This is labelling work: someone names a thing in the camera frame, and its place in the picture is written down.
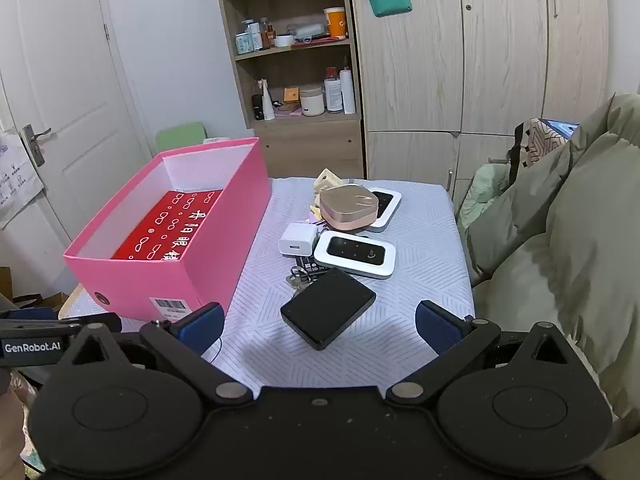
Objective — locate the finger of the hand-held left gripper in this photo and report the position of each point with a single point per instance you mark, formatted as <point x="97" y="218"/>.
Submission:
<point x="30" y="313"/>

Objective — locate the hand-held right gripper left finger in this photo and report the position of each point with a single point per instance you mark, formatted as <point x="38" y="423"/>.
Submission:
<point x="202" y="327"/>

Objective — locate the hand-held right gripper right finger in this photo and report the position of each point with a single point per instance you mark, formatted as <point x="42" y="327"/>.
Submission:
<point x="437" y="327"/>

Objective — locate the pink cardboard box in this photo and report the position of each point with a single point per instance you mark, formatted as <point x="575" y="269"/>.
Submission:
<point x="210" y="240"/>

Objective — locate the white black portable router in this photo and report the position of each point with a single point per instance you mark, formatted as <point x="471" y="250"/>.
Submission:
<point x="352" y="252"/>
<point x="387" y="205"/>

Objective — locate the black rectangular power bank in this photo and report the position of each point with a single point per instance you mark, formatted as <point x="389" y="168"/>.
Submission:
<point x="325" y="307"/>

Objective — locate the black phone battery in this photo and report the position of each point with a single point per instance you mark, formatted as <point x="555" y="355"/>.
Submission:
<point x="307" y="265"/>

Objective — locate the brown cardboard box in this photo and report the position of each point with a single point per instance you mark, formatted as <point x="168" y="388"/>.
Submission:
<point x="20" y="290"/>

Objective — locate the white patterned tablecloth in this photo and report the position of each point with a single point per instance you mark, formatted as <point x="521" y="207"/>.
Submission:
<point x="410" y="260"/>

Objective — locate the red cloth with glasses print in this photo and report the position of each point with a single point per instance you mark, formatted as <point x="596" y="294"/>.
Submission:
<point x="165" y="225"/>

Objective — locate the white charger plug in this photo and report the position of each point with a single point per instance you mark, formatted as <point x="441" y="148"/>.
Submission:
<point x="295" y="242"/>

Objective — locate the white printed paper sheet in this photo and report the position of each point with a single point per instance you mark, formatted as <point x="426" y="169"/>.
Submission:
<point x="17" y="180"/>

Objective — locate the light green cloth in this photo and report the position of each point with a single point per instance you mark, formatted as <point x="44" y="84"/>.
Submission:
<point x="482" y="195"/>

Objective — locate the olive green duvet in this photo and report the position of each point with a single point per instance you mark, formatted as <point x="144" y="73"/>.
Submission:
<point x="575" y="235"/>

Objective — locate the cream hair claw clip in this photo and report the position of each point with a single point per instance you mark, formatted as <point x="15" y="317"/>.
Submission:
<point x="327" y="180"/>

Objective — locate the light green folding table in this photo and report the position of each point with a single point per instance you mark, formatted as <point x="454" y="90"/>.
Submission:
<point x="180" y="137"/>

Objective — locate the wooden shelf unit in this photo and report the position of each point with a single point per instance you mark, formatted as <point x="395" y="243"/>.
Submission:
<point x="310" y="145"/>

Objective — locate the patterned tote bag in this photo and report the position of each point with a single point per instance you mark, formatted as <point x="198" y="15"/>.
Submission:
<point x="542" y="142"/>

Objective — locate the small black bottle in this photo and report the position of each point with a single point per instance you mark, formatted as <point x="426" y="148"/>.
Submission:
<point x="257" y="107"/>

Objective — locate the flat pink packet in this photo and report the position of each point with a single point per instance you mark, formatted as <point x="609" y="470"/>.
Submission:
<point x="288" y="112"/>

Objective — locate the white spray bottle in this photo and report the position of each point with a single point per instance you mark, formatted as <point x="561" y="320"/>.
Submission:
<point x="267" y="102"/>

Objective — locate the small orange box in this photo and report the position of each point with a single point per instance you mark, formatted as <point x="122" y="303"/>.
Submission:
<point x="291" y="96"/>

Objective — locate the tall white bottle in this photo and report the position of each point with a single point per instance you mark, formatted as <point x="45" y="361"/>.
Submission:
<point x="348" y="92"/>

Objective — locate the white round jar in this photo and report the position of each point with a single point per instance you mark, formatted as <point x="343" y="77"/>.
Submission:
<point x="312" y="101"/>

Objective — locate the white door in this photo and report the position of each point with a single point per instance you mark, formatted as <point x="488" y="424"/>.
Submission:
<point x="65" y="60"/>

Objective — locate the white can red cap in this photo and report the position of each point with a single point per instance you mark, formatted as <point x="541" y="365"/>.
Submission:
<point x="332" y="92"/>

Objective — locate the light wooden wardrobe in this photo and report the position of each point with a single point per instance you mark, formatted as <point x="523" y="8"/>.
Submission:
<point x="500" y="60"/>

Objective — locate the teal white bottle pack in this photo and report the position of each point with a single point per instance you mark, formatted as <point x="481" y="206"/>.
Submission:
<point x="246" y="40"/>

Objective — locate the white bowl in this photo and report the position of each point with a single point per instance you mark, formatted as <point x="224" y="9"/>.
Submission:
<point x="284" y="41"/>

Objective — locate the small brown bottle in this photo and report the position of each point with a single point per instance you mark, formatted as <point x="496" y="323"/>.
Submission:
<point x="270" y="35"/>

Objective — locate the white wrapped bundle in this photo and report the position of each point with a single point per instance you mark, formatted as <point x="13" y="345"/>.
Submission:
<point x="306" y="32"/>

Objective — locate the orange paper cup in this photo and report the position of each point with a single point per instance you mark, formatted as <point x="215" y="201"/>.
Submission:
<point x="335" y="22"/>

